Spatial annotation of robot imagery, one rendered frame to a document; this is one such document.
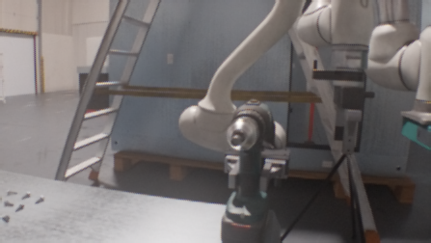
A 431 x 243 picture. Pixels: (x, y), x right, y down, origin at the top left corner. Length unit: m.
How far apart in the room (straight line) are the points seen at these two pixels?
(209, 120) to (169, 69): 1.81
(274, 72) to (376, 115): 0.85
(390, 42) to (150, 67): 2.03
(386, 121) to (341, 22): 1.78
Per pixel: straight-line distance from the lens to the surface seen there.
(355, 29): 0.72
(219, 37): 2.41
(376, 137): 2.45
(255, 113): 0.44
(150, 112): 2.65
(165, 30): 2.58
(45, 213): 0.67
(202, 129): 0.77
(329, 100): 1.62
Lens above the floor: 0.94
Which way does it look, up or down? 10 degrees down
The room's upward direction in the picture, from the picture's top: 1 degrees clockwise
